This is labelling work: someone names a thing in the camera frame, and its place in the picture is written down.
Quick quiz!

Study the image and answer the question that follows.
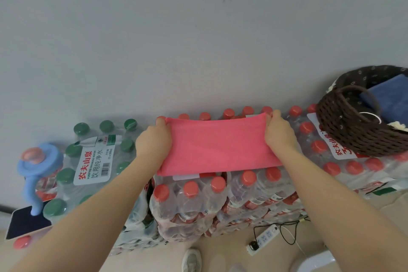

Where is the person's left hand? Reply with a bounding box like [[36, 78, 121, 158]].
[[135, 118, 173, 167]]

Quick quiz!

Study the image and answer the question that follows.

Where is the person's right hand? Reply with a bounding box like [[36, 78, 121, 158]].
[[264, 110, 299, 154]]

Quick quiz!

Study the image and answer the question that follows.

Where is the pink towel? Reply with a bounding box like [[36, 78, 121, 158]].
[[156, 113, 284, 177]]

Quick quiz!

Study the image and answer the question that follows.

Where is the brown wicker basket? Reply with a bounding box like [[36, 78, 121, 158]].
[[316, 65, 408, 158]]

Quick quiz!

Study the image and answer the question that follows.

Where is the blue towel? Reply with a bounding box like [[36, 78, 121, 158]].
[[359, 74, 408, 126]]

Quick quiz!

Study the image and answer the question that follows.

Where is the person's right forearm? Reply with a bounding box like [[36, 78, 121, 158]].
[[277, 146, 408, 272]]

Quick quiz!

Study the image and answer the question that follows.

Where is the person's left forearm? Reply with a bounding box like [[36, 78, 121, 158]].
[[9, 157, 165, 272]]

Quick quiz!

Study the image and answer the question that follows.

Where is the person's left shoe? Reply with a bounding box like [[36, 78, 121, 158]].
[[181, 248, 202, 272]]

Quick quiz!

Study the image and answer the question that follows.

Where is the stack of bottled water packs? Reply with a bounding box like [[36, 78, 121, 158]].
[[12, 106, 408, 255]]

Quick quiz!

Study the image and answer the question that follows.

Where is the white zip tie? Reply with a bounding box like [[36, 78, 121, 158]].
[[360, 111, 383, 124]]

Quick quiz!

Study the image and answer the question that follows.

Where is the white power strip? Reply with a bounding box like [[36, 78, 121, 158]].
[[246, 224, 281, 256]]

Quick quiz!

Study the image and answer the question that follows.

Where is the clear jug with blue lid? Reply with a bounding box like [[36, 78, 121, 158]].
[[16, 143, 64, 217]]

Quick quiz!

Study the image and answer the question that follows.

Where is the black smartphone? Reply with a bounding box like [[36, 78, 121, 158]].
[[6, 206, 52, 241]]

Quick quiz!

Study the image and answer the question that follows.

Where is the black power cable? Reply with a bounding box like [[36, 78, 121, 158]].
[[253, 216, 312, 246]]

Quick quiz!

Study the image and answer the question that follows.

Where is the white cable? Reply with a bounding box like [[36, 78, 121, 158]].
[[280, 227, 306, 256]]

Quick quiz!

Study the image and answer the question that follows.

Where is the white gym frame grey panel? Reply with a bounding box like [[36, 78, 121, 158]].
[[292, 251, 337, 272]]

